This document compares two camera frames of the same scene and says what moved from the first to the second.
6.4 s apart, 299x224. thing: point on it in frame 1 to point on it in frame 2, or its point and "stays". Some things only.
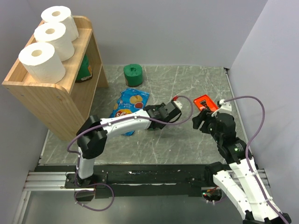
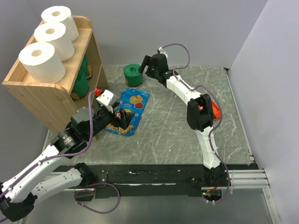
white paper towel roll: (40, 62) stays
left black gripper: (172, 111) to (116, 113)
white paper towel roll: (62, 14) stays
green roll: (133, 74) stays
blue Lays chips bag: (129, 101) stays
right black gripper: (205, 121) to (151, 64)
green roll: (152, 129) to (81, 87)
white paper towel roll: (55, 34) stays
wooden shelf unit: (61, 108) stays
